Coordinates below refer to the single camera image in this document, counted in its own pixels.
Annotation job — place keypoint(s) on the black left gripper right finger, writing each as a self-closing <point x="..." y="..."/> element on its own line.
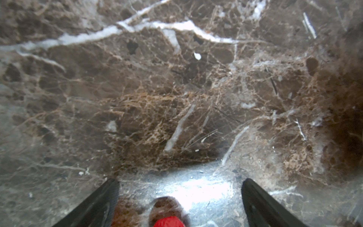
<point x="262" y="210"/>

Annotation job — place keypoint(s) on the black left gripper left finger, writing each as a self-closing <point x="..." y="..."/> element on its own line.
<point x="97" y="210"/>

